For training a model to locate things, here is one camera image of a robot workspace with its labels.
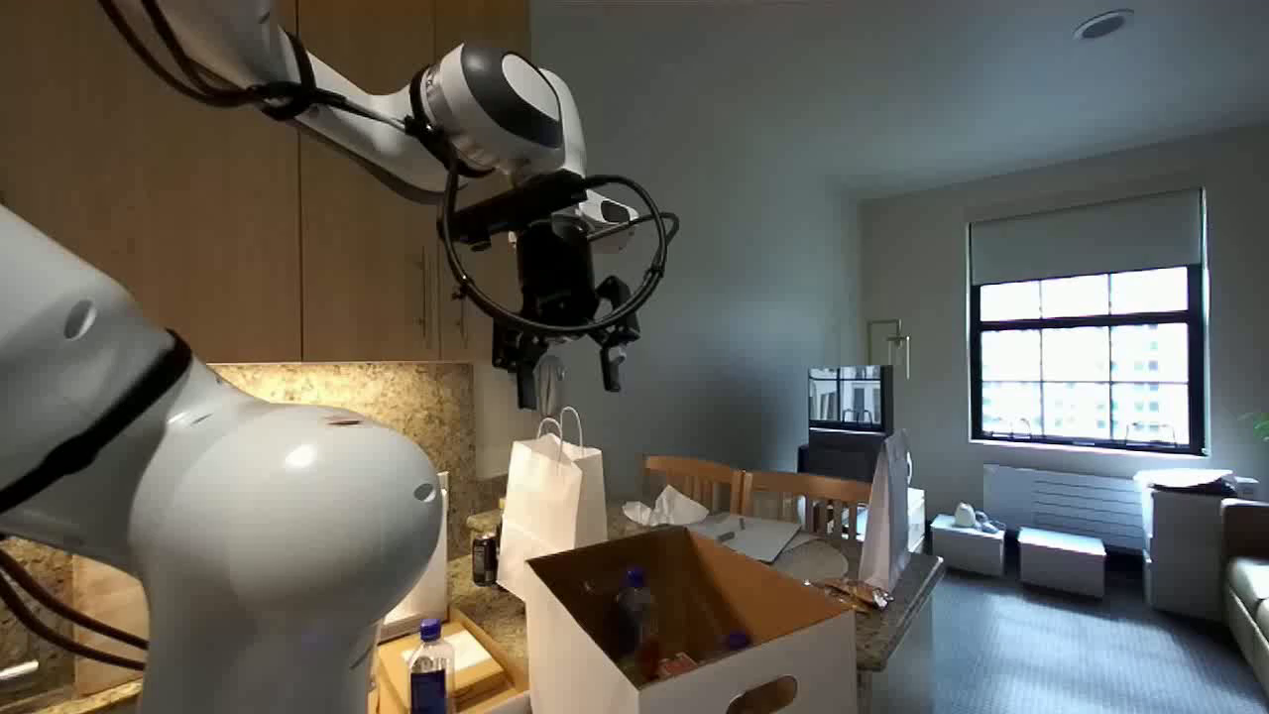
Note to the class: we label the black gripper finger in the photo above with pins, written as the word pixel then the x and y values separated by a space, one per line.
pixel 527 377
pixel 617 358

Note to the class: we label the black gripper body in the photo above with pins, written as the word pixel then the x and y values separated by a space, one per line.
pixel 555 280

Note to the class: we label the clear bottle blue cap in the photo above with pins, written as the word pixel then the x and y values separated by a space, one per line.
pixel 637 616
pixel 736 640
pixel 430 680

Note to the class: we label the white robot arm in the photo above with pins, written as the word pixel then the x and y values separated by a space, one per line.
pixel 261 530

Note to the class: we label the tan box white label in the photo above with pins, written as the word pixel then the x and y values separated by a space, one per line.
pixel 479 676

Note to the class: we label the cardboard box white outside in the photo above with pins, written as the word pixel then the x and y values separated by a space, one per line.
pixel 795 658

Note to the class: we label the white storage box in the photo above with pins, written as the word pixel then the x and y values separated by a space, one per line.
pixel 1058 566
pixel 963 550

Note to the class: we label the wooden chair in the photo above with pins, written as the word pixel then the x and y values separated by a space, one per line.
pixel 688 469
pixel 805 485

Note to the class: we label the crumpled white tissue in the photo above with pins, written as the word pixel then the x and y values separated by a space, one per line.
pixel 668 506

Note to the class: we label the dark bottle tan cap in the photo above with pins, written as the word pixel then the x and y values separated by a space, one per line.
pixel 485 557

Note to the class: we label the small lit monitor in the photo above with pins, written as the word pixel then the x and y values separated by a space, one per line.
pixel 850 399

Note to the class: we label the tall white plastic bag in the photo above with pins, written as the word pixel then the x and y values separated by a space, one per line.
pixel 885 530

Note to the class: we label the white radiator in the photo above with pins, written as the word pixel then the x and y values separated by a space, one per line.
pixel 1056 501

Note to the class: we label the black framed window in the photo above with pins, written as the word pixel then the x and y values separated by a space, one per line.
pixel 1085 358

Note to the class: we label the white roller blind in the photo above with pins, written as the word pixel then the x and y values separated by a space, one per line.
pixel 1085 241

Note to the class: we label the round ceiling light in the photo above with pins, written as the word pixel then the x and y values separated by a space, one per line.
pixel 1105 25

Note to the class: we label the white cabinet stack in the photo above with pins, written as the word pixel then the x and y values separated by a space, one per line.
pixel 1183 557

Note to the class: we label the beige sofa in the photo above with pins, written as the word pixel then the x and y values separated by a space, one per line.
pixel 1250 598

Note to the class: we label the wooden wall cabinet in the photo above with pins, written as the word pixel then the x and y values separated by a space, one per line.
pixel 239 241

